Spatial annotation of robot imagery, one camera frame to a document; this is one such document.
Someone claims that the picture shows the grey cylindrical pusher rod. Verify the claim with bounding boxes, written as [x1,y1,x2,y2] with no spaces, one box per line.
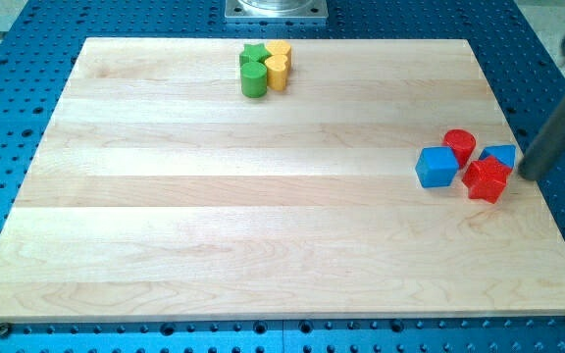
[518,95,565,181]

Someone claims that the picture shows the blue triangle block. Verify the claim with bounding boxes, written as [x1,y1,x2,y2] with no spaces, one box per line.
[479,144,516,169]

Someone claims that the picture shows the yellow heart block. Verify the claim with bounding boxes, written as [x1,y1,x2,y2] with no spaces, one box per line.
[265,55,288,91]

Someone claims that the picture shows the red star block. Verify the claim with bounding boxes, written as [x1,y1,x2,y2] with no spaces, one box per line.
[462,156,512,204]

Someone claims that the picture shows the red cylinder block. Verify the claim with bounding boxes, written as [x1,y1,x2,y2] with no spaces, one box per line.
[442,128,477,169]

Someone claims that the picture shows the blue cube block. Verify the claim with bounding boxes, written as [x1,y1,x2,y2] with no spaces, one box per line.
[415,146,459,188]

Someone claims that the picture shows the yellow hexagon block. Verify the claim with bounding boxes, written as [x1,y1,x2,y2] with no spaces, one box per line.
[265,39,292,69]

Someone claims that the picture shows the green cylinder block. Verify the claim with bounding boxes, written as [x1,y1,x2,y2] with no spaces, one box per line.
[240,62,267,98]

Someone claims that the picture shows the green star block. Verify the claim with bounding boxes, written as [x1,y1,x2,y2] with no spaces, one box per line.
[238,43,272,67]

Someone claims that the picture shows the light wooden board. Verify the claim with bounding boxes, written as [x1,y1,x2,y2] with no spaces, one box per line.
[0,37,565,323]

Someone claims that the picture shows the blue perforated table plate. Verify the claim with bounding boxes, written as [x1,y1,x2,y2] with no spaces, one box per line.
[0,0,565,352]

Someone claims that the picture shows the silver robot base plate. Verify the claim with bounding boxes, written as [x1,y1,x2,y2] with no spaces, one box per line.
[224,0,329,22]

